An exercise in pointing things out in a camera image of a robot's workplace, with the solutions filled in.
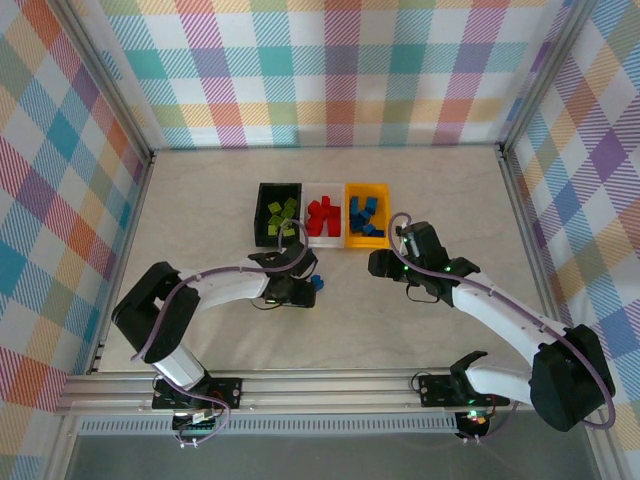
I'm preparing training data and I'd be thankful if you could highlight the yellow plastic bin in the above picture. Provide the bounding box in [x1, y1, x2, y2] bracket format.
[343, 182, 392, 250]

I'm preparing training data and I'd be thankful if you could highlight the white plastic bin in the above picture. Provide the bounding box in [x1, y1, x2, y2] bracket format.
[299, 182, 349, 250]

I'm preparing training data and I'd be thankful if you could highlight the black plastic bin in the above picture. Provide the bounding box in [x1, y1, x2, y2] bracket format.
[253, 182, 305, 249]

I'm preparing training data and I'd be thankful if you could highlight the black controller with lights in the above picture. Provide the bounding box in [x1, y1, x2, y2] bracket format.
[457, 407, 494, 440]

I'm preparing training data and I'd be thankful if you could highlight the colourful plaid cloth backdrop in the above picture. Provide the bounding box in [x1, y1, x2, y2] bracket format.
[97, 0, 574, 151]
[0, 0, 151, 480]
[504, 0, 640, 480]

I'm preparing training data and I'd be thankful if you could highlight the green terminal block board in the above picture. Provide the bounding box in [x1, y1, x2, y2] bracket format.
[172, 409, 222, 435]

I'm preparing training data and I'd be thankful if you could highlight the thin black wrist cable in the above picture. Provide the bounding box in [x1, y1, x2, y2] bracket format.
[405, 282, 437, 304]

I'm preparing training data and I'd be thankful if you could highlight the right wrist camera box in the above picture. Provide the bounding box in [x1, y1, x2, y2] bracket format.
[399, 223, 425, 259]

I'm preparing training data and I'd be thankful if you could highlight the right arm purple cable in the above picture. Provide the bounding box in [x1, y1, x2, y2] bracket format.
[388, 212, 617, 446]

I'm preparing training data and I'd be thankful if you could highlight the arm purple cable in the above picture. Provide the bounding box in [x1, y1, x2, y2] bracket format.
[130, 218, 310, 450]
[388, 212, 617, 446]

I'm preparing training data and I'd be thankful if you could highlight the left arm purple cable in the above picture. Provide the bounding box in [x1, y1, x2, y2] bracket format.
[130, 218, 310, 450]

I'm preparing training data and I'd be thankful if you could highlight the aluminium side rail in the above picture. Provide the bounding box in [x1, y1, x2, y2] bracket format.
[87, 152, 157, 376]
[497, 144, 564, 331]

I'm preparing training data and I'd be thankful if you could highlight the wide aluminium mounting rail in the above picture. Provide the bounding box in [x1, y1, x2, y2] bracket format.
[53, 372, 534, 417]

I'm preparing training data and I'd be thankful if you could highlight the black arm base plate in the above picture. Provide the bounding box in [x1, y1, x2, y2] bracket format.
[151, 377, 244, 412]
[417, 372, 511, 407]

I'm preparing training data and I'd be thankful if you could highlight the grey slotted cable duct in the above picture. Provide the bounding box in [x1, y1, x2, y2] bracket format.
[77, 418, 461, 437]

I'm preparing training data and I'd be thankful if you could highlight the aluminium frame post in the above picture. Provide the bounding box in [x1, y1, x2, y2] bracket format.
[497, 0, 601, 156]
[47, 0, 157, 169]

